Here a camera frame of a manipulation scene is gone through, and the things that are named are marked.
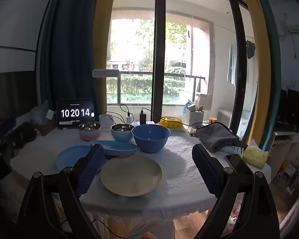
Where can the white desk lamp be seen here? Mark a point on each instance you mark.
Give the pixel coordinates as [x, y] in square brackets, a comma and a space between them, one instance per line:
[106, 73]

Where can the beige round plate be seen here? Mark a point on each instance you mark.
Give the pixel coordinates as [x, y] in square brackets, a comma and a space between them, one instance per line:
[132, 175]

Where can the light blue steel bowl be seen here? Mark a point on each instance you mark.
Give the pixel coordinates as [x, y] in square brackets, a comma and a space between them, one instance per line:
[119, 136]

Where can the black monitor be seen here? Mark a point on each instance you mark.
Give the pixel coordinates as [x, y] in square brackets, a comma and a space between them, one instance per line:
[295, 109]

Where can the dark blue curtain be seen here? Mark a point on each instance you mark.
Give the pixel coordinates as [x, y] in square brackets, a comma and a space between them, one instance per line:
[67, 42]

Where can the large blue plastic bowl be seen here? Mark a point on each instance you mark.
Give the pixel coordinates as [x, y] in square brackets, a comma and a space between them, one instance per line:
[150, 142]

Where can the yellow wipes packet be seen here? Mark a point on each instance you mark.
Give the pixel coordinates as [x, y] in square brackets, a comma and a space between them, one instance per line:
[170, 122]

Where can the black charger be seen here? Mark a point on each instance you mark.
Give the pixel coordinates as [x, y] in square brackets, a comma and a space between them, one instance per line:
[142, 119]

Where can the white perforated basket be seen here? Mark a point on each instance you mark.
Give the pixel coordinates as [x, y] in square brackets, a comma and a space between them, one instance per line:
[194, 118]

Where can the small white box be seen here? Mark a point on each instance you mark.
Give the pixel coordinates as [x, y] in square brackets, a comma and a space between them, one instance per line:
[51, 114]

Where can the hanging light blue towel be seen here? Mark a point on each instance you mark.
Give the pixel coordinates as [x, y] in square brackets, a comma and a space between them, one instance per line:
[232, 64]

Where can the pink steel bowl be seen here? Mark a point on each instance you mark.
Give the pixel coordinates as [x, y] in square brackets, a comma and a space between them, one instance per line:
[89, 135]

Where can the yellow curtain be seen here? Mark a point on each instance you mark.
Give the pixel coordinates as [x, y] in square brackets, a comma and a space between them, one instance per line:
[256, 54]
[102, 29]

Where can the blue and white packet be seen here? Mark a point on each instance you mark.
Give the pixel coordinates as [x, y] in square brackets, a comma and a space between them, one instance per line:
[190, 105]

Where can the clear plastic bag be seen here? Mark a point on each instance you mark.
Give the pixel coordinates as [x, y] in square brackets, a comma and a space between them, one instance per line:
[40, 113]

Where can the yellow tissue packet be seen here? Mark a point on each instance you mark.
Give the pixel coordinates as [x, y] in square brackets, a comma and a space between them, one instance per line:
[255, 157]

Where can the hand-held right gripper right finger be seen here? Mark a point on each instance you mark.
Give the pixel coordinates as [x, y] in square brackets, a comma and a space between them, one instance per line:
[204, 171]

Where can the white wipes packet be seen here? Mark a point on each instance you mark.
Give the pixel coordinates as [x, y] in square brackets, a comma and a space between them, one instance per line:
[175, 129]

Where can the white charger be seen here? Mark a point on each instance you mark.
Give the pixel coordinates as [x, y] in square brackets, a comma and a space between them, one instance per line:
[128, 119]

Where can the brown cardboard box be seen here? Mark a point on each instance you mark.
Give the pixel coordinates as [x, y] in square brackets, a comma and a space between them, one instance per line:
[46, 128]

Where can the grey towel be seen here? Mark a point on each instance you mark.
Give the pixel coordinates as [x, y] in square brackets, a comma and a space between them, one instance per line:
[216, 135]

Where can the balcony railing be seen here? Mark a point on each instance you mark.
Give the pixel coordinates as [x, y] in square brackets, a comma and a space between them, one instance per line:
[139, 74]

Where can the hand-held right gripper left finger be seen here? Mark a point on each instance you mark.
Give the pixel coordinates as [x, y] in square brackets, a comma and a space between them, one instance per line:
[89, 171]

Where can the tablet showing clock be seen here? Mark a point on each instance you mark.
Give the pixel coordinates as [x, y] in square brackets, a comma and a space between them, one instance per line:
[74, 113]

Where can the black door frame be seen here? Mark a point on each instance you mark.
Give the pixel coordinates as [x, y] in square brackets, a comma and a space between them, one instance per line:
[240, 67]

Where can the white textured tablecloth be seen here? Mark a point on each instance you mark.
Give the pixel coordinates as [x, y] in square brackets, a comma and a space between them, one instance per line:
[181, 169]

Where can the blue oval plate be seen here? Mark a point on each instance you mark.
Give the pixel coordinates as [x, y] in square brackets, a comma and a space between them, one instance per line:
[119, 148]

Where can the teal curtain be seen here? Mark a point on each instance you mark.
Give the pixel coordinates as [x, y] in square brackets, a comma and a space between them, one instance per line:
[272, 67]

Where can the black window post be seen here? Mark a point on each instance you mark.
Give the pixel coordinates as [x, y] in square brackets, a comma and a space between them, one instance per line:
[158, 54]

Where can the gold and red tin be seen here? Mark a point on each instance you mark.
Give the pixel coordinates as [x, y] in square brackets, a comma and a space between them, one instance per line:
[213, 119]

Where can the white power strip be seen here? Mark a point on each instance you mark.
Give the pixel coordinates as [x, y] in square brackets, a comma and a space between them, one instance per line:
[137, 123]

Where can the blue round plate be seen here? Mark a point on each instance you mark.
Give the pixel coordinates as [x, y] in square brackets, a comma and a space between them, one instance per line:
[69, 158]

